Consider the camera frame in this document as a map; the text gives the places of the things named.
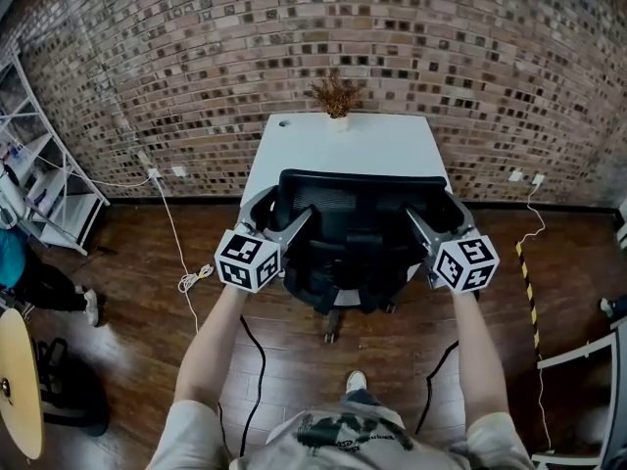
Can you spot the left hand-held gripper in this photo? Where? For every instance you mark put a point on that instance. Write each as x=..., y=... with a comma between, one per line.
x=245, y=261

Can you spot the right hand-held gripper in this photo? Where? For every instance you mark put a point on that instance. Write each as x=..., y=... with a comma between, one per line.
x=465, y=262

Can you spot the black mesh office chair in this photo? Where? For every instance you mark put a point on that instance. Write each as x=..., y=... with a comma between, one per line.
x=360, y=255

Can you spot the person's right forearm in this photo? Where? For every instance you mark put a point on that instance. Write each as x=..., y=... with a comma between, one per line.
x=477, y=355

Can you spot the person's left forearm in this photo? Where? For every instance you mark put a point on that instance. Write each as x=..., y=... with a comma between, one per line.
x=213, y=345

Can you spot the white table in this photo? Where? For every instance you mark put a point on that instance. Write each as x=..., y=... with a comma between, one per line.
x=372, y=150

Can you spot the yellow black striped tape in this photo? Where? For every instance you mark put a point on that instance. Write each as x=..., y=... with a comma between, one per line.
x=528, y=292

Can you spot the dried plant in white pot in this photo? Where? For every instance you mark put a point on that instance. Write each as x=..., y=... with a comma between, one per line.
x=337, y=97

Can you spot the person's white shoe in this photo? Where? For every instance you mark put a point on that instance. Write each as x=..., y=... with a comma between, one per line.
x=356, y=381

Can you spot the person's grey trouser leg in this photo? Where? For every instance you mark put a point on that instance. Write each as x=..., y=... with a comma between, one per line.
x=360, y=397

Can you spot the white metal shelf rack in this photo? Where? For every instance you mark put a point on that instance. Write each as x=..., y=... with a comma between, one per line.
x=68, y=213

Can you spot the person's printed beige shirt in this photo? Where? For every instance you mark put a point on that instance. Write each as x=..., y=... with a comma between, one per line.
x=343, y=441

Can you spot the black bag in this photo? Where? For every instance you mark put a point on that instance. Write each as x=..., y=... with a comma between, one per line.
x=73, y=394

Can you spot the round wooden disc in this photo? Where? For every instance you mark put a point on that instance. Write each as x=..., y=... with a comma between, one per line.
x=19, y=385

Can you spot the white wall socket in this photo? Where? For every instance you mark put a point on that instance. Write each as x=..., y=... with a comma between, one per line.
x=515, y=176
x=538, y=179
x=154, y=173
x=179, y=171

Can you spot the white metal frame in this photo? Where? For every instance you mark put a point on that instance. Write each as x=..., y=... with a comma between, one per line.
x=612, y=390

